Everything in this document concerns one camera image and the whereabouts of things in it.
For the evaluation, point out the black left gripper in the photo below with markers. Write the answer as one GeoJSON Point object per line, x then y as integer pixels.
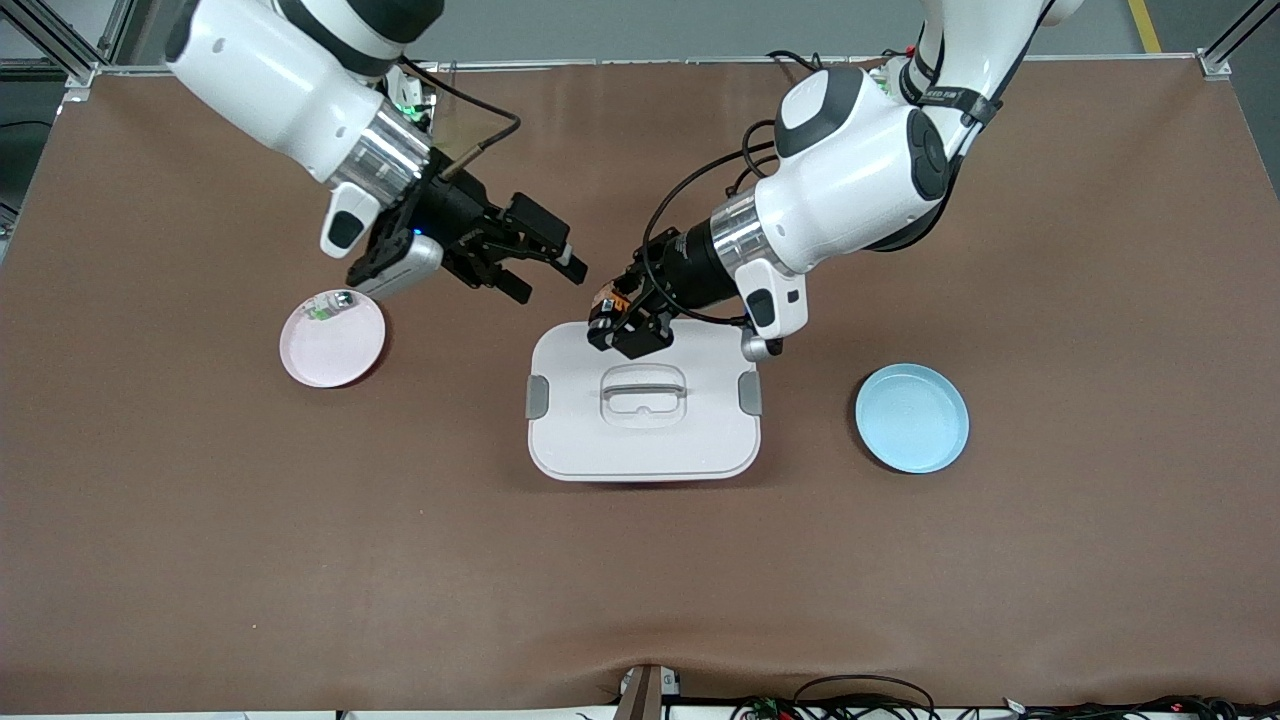
{"type": "Point", "coordinates": [688, 268]}

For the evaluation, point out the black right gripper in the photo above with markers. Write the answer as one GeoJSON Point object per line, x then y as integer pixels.
{"type": "Point", "coordinates": [452, 212]}

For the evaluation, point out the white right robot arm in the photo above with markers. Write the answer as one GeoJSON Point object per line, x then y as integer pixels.
{"type": "Point", "coordinates": [270, 80]}

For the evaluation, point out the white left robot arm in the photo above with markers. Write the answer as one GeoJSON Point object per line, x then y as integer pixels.
{"type": "Point", "coordinates": [860, 170]}

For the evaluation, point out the grey box latch clip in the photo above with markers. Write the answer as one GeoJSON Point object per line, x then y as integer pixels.
{"type": "Point", "coordinates": [750, 392]}
{"type": "Point", "coordinates": [537, 397]}

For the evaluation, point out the white lidded storage box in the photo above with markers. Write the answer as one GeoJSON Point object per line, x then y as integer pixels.
{"type": "Point", "coordinates": [645, 450]}

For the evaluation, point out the pale pink round plate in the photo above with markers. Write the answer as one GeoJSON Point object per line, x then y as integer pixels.
{"type": "Point", "coordinates": [335, 350]}

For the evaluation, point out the brown table mat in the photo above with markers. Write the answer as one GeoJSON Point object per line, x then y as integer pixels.
{"type": "Point", "coordinates": [640, 580]}

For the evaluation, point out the light blue round plate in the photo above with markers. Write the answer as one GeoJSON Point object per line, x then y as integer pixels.
{"type": "Point", "coordinates": [912, 420]}

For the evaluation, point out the white green push-button switch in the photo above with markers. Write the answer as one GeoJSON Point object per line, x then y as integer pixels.
{"type": "Point", "coordinates": [330, 305]}

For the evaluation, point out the aluminium table edge rail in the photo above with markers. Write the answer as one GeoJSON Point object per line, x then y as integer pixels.
{"type": "Point", "coordinates": [650, 62]}

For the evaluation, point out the metal table edge bracket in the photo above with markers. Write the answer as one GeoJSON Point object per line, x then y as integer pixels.
{"type": "Point", "coordinates": [640, 695]}

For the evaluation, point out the aluminium frame corner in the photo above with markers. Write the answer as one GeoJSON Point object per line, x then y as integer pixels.
{"type": "Point", "coordinates": [1215, 65]}
{"type": "Point", "coordinates": [80, 72]}

